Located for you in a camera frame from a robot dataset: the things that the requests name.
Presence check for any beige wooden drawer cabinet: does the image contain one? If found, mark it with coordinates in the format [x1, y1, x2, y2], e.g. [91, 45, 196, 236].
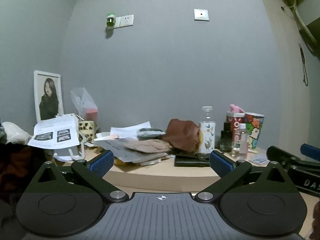
[44, 144, 276, 198]

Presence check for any dark perfume bottle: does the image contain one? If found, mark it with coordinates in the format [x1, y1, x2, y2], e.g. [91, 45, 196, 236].
[220, 122, 233, 152]

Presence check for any black wallet pouch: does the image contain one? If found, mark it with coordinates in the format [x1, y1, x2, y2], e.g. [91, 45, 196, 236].
[174, 153, 210, 167]

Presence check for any white plastic hanger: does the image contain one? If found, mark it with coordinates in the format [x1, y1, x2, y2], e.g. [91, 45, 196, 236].
[68, 131, 97, 161]

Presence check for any small clear bottle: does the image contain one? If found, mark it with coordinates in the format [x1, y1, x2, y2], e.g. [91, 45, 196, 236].
[232, 123, 249, 157]

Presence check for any colourful cartoon cup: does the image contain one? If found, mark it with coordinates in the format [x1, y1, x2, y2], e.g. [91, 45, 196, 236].
[245, 112, 265, 150]

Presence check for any flat grey mailer envelope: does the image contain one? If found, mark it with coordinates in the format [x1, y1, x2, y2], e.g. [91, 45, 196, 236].
[92, 121, 173, 166]

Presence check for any floral label clear bottle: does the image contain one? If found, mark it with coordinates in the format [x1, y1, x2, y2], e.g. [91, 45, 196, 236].
[199, 106, 215, 154]

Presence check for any printed white paper sheet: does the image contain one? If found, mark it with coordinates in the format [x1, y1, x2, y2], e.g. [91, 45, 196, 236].
[27, 114, 80, 150]

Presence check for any red supreme cup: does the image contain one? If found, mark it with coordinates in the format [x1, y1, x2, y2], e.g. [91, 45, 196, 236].
[226, 112, 245, 141]

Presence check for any brown leather bag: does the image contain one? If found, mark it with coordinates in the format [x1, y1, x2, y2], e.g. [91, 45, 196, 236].
[162, 119, 200, 152]

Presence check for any pink plush toy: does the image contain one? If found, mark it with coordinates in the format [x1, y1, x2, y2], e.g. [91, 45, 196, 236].
[229, 104, 245, 113]

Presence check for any clear plastic bag red box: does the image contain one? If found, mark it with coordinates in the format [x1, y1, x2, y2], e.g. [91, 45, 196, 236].
[71, 87, 98, 121]

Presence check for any beige knit glove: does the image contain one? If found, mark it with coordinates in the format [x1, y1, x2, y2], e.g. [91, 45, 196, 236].
[124, 139, 172, 153]

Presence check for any white framed portrait photo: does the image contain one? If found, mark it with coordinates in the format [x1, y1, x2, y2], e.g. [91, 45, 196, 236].
[34, 70, 64, 122]

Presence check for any green plug-in device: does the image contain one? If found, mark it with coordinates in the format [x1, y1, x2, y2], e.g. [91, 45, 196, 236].
[106, 13, 116, 28]

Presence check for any white wall switch plate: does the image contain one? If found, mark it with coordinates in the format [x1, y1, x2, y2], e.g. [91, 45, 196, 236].
[194, 9, 209, 21]

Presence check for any white wall socket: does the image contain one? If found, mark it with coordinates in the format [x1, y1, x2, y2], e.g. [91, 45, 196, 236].
[107, 15, 134, 30]

